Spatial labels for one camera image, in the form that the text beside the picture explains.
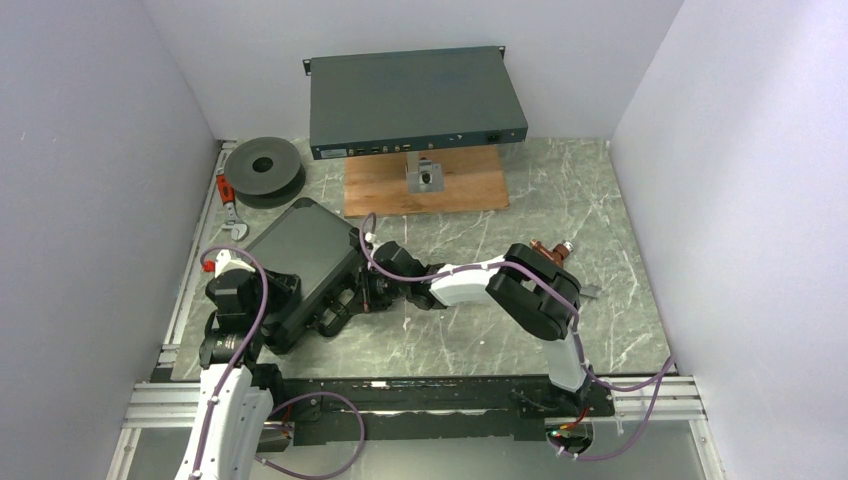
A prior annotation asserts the metal stand post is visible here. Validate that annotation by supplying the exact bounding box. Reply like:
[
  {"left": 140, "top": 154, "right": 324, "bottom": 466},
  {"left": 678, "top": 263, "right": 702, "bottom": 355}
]
[{"left": 405, "top": 152, "right": 445, "bottom": 194}]

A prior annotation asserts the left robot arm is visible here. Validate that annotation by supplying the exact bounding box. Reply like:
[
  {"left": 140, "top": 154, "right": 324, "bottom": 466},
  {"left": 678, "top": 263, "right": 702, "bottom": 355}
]
[{"left": 175, "top": 268, "right": 301, "bottom": 479}]

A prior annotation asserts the grey flat strip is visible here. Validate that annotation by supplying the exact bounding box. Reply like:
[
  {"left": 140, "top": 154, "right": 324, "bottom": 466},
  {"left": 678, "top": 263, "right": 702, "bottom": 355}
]
[{"left": 580, "top": 284, "right": 602, "bottom": 299}]

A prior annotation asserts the black round speaker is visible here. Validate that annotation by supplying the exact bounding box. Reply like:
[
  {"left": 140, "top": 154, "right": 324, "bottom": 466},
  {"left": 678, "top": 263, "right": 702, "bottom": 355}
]
[{"left": 223, "top": 137, "right": 306, "bottom": 209}]

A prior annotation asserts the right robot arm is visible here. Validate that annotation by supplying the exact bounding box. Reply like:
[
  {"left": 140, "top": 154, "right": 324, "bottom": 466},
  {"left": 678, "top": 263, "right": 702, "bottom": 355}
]
[{"left": 360, "top": 239, "right": 590, "bottom": 415}]

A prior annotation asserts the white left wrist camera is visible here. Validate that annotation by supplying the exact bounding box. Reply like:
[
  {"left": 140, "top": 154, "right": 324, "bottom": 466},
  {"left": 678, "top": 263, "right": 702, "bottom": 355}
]
[{"left": 201, "top": 256, "right": 256, "bottom": 278}]

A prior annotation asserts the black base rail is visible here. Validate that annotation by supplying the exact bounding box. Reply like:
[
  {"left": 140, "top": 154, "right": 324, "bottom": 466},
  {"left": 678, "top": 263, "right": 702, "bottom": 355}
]
[{"left": 254, "top": 375, "right": 615, "bottom": 446}]

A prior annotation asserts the dark teal rack device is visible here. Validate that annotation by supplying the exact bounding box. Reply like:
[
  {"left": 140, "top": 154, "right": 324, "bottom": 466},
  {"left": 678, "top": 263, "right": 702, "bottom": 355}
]
[{"left": 306, "top": 46, "right": 528, "bottom": 160}]

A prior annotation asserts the red handled adjustable wrench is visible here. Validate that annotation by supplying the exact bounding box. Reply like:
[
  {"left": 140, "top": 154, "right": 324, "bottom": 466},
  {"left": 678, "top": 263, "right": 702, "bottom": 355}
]
[{"left": 215, "top": 167, "right": 249, "bottom": 242}]

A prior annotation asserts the wooden base board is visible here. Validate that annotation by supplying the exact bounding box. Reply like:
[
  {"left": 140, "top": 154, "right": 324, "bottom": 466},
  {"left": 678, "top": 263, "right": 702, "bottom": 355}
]
[{"left": 343, "top": 146, "right": 509, "bottom": 218}]

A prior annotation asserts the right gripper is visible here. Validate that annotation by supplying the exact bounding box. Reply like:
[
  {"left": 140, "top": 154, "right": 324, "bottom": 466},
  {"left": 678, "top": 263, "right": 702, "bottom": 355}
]
[{"left": 346, "top": 265, "right": 409, "bottom": 316}]

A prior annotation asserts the black poker set case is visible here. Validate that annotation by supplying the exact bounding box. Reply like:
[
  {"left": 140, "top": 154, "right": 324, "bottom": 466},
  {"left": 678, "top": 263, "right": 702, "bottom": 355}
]
[{"left": 248, "top": 197, "right": 364, "bottom": 355}]

